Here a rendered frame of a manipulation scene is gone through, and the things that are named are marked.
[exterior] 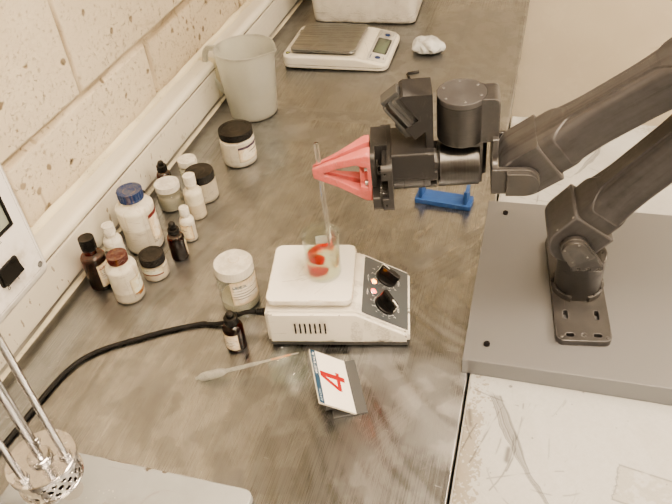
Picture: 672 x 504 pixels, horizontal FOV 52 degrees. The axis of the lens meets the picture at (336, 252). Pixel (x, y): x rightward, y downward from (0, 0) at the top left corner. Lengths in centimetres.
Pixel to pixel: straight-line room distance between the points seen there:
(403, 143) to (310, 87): 82
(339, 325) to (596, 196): 37
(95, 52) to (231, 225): 37
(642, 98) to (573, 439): 41
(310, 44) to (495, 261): 87
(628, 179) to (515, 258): 26
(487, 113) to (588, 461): 43
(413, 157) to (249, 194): 54
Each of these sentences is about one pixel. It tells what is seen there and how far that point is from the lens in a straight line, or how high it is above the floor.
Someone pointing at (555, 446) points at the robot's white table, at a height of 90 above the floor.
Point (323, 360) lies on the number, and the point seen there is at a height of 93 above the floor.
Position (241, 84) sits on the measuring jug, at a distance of 148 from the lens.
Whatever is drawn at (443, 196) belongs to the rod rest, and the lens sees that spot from 124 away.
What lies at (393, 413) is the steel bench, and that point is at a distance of 92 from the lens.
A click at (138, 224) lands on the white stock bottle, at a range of 118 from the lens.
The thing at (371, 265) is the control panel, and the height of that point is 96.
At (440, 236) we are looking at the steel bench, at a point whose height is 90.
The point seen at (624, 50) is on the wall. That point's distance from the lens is 233.
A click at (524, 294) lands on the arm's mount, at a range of 102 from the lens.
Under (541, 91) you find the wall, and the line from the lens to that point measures 238.
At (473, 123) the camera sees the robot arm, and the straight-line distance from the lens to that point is 81.
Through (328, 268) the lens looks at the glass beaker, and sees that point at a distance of 94.
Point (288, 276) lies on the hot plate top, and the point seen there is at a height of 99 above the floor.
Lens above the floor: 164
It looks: 40 degrees down
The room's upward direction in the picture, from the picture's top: 6 degrees counter-clockwise
